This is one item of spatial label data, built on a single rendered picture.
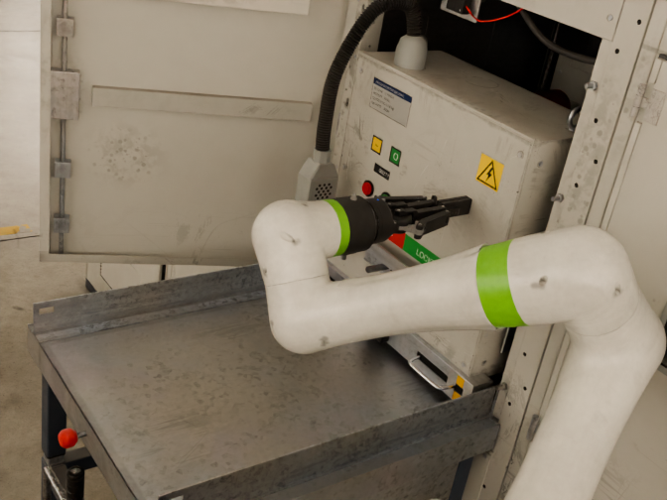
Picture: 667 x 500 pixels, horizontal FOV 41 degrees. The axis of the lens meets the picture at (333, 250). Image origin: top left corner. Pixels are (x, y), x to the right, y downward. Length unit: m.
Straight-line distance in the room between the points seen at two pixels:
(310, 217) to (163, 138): 0.68
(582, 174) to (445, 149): 0.28
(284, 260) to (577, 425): 0.47
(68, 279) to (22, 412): 0.84
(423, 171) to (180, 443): 0.66
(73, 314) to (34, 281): 1.85
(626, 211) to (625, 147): 0.10
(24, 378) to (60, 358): 1.39
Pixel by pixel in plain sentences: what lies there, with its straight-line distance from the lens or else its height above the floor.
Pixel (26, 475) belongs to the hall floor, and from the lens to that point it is 2.73.
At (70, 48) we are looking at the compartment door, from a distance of 1.87.
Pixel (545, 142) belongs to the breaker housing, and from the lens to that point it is 1.49.
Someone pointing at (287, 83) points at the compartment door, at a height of 1.28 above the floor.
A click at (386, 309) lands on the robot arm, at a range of 1.23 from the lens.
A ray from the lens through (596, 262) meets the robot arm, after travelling 1.12.
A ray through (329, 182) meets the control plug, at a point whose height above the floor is 1.14.
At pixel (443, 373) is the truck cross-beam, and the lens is 1.70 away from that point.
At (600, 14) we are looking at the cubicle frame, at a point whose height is 1.60.
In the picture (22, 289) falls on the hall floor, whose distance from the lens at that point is 3.57.
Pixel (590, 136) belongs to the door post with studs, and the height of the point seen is 1.42.
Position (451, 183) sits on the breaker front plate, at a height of 1.25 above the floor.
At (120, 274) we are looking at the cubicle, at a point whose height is 0.25.
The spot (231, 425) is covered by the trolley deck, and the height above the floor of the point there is 0.85.
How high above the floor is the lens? 1.83
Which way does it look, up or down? 27 degrees down
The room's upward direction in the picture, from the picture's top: 10 degrees clockwise
